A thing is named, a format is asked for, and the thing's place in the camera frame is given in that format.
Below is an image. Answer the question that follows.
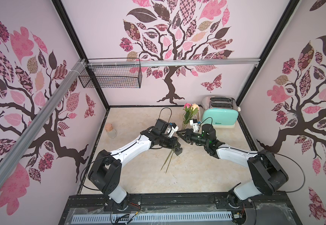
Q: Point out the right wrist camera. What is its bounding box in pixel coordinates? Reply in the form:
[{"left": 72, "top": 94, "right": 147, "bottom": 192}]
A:
[{"left": 189, "top": 119, "right": 201, "bottom": 133}]

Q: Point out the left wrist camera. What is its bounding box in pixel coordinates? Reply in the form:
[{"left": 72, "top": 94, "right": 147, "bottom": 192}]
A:
[{"left": 166, "top": 123, "right": 178, "bottom": 138}]

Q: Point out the white slotted cable duct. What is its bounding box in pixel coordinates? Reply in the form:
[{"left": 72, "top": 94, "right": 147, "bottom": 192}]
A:
[{"left": 71, "top": 212, "right": 233, "bottom": 225}]

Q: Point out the glass jar with cork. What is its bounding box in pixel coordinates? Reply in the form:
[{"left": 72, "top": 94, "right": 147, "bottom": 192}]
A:
[{"left": 104, "top": 123, "right": 117, "bottom": 139}]

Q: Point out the black wire basket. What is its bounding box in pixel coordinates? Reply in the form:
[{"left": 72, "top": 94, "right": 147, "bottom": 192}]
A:
[{"left": 78, "top": 57, "right": 143, "bottom": 89}]

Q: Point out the peach rose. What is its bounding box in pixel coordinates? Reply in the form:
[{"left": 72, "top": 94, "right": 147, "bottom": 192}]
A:
[{"left": 191, "top": 104, "right": 199, "bottom": 120}]

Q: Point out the mint green toaster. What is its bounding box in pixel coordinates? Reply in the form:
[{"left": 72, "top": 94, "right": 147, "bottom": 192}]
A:
[{"left": 200, "top": 95, "right": 240, "bottom": 128}]

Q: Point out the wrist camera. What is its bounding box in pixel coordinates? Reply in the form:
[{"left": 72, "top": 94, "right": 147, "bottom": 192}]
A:
[
  {"left": 189, "top": 119, "right": 201, "bottom": 133},
  {"left": 166, "top": 123, "right": 178, "bottom": 138}
]

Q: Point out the pink rose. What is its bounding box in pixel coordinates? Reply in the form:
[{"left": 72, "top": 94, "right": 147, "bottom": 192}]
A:
[
  {"left": 160, "top": 109, "right": 194, "bottom": 173},
  {"left": 182, "top": 103, "right": 193, "bottom": 130}
]

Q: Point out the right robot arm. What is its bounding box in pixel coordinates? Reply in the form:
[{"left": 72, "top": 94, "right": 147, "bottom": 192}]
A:
[{"left": 177, "top": 124, "right": 289, "bottom": 208}]

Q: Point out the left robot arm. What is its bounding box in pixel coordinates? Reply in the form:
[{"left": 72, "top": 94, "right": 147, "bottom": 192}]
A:
[{"left": 87, "top": 119, "right": 183, "bottom": 210}]

